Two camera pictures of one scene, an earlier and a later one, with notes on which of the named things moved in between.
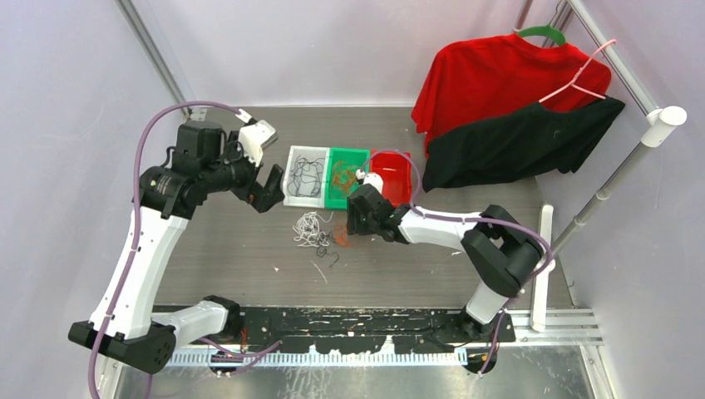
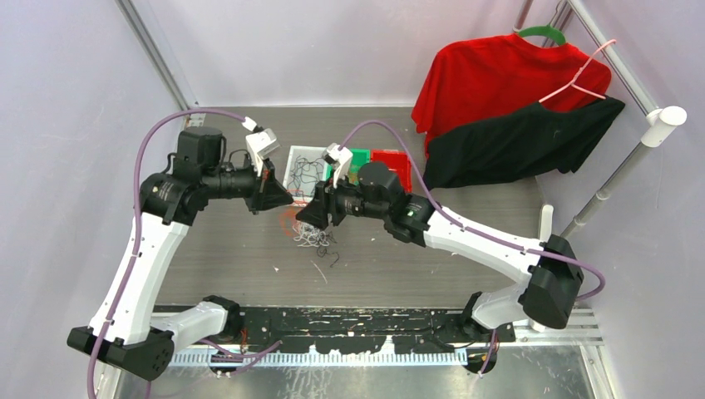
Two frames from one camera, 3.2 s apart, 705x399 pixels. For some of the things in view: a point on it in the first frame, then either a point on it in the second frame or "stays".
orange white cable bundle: x=308 y=231 stays
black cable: x=305 y=179 stays
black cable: x=305 y=177 stays
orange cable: x=340 y=229 to x=287 y=219
